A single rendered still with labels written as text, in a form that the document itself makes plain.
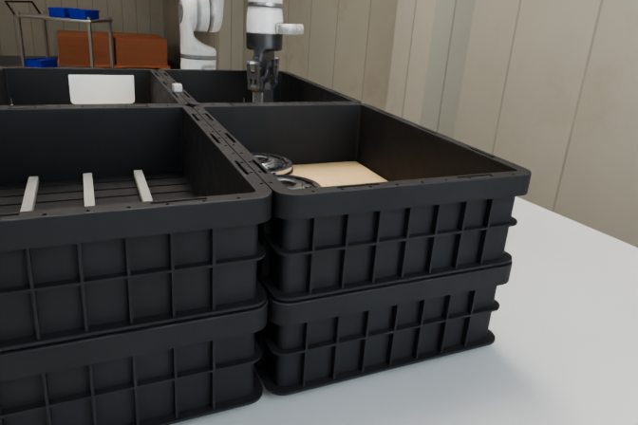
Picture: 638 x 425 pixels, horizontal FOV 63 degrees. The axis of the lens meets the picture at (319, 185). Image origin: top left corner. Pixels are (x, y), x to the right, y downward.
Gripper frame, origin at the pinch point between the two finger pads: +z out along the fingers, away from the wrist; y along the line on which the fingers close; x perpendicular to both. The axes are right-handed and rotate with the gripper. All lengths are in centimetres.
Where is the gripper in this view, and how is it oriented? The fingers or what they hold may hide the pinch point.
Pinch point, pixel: (263, 101)
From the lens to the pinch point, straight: 114.3
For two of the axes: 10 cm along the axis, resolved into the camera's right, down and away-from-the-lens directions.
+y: -2.5, 2.8, -9.3
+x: 9.7, 1.3, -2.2
